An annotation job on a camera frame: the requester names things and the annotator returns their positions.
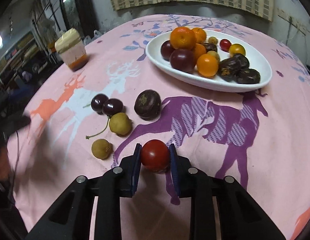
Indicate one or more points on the longan on plate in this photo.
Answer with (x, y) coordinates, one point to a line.
(213, 40)

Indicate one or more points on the jar with cream lid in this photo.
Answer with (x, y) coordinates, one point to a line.
(71, 49)

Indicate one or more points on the dark plum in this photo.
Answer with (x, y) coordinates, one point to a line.
(166, 50)
(183, 60)

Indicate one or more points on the person left hand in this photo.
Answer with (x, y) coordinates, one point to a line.
(4, 164)

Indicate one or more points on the longan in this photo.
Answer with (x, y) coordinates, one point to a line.
(102, 149)
(213, 40)
(214, 54)
(120, 124)

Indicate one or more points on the large orange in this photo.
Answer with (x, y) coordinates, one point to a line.
(200, 35)
(182, 38)

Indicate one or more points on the pink deer print tablecloth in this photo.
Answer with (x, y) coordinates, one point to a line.
(260, 138)

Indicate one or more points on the yellow cherry tomato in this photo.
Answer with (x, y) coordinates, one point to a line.
(236, 49)

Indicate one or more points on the red cherry tomato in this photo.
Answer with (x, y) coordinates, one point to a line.
(155, 156)
(225, 45)

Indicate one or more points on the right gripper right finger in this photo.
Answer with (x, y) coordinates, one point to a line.
(220, 208)

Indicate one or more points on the dark cherry with stem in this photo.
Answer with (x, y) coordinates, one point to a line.
(97, 103)

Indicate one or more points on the red cherry tomato back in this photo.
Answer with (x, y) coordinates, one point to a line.
(225, 45)

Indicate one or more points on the dark water chestnut back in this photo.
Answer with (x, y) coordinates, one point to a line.
(148, 104)

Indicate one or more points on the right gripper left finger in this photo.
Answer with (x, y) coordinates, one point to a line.
(69, 217)

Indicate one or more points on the orange mandarin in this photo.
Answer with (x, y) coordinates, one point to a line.
(198, 50)

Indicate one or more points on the longan beside big orange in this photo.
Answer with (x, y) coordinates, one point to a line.
(120, 124)

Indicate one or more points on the white oval plate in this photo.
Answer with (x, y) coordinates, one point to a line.
(256, 59)

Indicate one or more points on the dark water chestnut front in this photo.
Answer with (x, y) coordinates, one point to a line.
(247, 76)

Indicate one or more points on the dark chestnut on plate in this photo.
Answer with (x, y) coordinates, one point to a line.
(210, 47)

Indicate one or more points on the red cherry tomato front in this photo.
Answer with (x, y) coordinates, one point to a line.
(155, 156)

